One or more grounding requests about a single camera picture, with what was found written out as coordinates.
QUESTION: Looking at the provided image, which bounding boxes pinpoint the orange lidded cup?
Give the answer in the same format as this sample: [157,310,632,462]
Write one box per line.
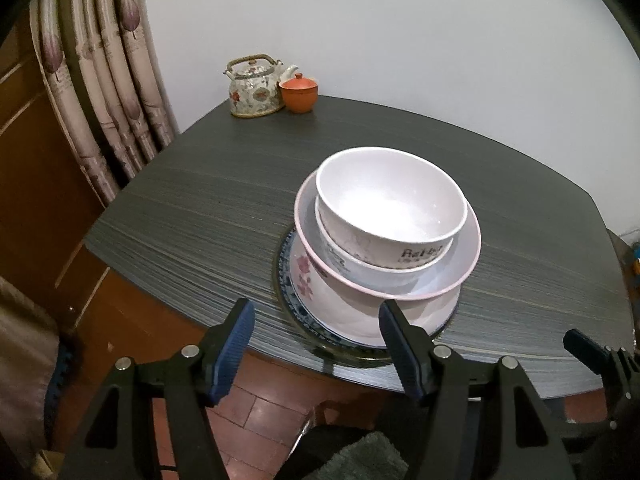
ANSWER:
[279,73,319,114]

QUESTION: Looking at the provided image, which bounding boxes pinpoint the green fuzzy sleeve forearm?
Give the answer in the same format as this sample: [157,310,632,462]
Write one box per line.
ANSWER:
[318,432,409,480]

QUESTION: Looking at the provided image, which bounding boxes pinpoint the white plate pink roses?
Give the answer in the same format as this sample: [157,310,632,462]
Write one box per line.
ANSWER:
[285,233,461,349]

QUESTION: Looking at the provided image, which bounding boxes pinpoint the large pink bowl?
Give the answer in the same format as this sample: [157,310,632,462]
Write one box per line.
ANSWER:
[294,172,482,304]

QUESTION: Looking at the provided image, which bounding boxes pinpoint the brown wooden cabinet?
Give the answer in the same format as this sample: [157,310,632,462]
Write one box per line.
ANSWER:
[0,8,212,461]

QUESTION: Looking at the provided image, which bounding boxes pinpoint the beige patterned curtain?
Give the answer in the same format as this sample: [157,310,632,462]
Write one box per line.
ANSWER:
[29,0,177,204]

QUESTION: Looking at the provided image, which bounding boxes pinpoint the blue floral plate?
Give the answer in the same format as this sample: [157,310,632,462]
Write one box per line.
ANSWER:
[271,226,461,369]

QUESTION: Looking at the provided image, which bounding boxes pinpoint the white Rabbit bowl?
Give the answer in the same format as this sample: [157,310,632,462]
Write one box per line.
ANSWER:
[314,146,469,269]

